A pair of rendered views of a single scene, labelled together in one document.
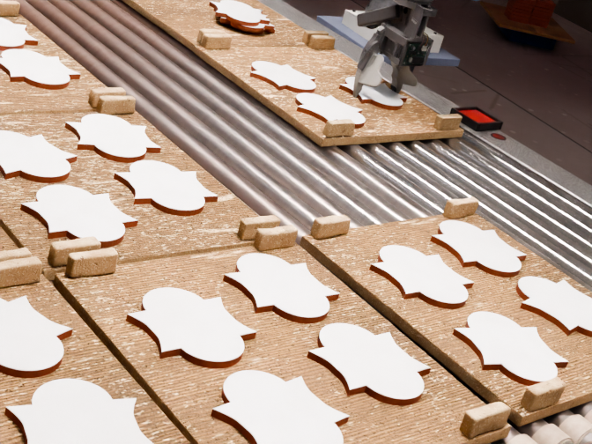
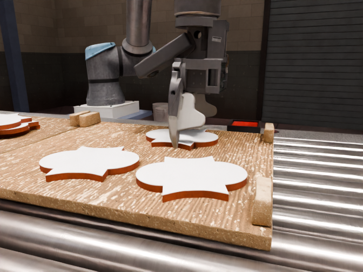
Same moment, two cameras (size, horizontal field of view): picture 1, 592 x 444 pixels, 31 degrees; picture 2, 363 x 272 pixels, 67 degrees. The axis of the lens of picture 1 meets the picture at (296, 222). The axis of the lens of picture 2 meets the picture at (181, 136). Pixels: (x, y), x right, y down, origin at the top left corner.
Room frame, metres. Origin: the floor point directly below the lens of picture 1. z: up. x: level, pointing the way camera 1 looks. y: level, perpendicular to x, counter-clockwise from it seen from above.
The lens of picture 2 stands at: (1.53, 0.15, 1.08)
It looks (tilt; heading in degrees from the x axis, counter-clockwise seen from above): 15 degrees down; 332
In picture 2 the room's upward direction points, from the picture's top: straight up
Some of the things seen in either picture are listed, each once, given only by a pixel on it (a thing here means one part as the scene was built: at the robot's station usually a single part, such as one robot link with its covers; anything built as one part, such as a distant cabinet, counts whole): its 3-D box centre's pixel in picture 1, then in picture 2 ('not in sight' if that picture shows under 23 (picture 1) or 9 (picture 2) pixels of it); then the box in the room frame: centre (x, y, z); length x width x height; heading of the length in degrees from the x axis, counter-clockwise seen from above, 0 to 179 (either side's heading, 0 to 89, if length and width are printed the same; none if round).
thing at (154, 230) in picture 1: (97, 172); not in sight; (1.30, 0.28, 0.94); 0.41 x 0.35 x 0.04; 44
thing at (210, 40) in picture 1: (217, 40); not in sight; (1.98, 0.24, 0.95); 0.06 x 0.02 x 0.03; 134
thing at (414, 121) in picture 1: (327, 91); (142, 155); (1.94, 0.01, 0.93); 0.41 x 0.35 x 0.02; 44
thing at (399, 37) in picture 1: (405, 29); (199, 58); (1.94, -0.10, 1.08); 0.09 x 0.08 x 0.12; 44
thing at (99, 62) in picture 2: not in sight; (103, 61); (2.65, -0.10, 1.08); 0.13 x 0.12 x 0.14; 80
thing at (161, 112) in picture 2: not in sight; (165, 119); (5.39, -1.62, 0.18); 0.30 x 0.30 x 0.37
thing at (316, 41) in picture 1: (321, 42); (90, 119); (2.17, 0.05, 0.95); 0.06 x 0.02 x 0.03; 134
